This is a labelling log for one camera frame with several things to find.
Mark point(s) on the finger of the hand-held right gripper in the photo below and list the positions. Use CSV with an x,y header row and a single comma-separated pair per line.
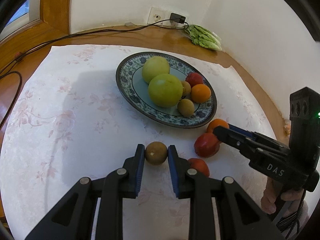
x,y
241,130
232,138

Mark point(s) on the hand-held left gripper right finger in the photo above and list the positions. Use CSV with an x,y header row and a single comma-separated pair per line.
x,y
173,177

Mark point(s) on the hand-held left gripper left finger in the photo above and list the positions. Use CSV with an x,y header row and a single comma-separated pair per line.
x,y
140,177

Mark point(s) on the orange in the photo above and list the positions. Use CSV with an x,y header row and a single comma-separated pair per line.
x,y
200,93
216,125

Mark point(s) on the red apple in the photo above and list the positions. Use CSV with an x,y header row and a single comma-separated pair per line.
x,y
206,145
201,167
194,79

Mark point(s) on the brown kiwi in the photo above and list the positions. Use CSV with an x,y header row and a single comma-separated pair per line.
x,y
185,87
185,107
156,153

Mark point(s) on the large green pomelo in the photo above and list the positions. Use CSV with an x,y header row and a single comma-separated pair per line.
x,y
165,90
155,69

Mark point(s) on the blue patterned ceramic plate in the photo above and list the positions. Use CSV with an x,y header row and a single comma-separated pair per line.
x,y
138,90

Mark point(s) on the person's right hand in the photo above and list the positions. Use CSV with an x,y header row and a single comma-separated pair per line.
x,y
268,197

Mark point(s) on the orange plastic packet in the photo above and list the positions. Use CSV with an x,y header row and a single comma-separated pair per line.
x,y
287,130

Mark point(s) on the white floral tablecloth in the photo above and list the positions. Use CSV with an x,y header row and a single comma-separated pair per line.
x,y
62,130

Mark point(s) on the green lettuce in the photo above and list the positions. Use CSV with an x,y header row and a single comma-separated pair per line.
x,y
203,37

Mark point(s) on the black charger plug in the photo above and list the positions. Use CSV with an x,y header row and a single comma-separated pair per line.
x,y
177,18

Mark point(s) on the white wall socket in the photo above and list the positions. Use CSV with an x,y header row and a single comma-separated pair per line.
x,y
156,17

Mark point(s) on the wooden window frame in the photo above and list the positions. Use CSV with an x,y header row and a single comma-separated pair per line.
x,y
55,5

